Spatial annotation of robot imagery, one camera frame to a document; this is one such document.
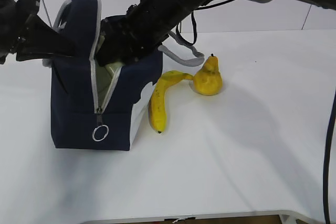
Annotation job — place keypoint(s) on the navy blue lunch bag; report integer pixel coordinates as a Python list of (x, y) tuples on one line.
[(75, 123)]

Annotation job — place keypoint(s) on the yellow banana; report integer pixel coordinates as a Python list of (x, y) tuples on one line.
[(157, 112)]

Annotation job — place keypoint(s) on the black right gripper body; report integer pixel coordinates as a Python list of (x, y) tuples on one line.
[(134, 35)]

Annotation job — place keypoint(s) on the glass container green lid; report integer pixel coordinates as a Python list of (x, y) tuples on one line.
[(104, 79)]

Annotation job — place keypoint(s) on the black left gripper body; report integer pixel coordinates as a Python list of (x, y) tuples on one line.
[(15, 17)]

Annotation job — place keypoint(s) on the yellow pear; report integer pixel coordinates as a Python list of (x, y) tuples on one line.
[(208, 80)]

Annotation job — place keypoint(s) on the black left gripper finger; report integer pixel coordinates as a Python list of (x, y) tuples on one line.
[(40, 37), (32, 55)]

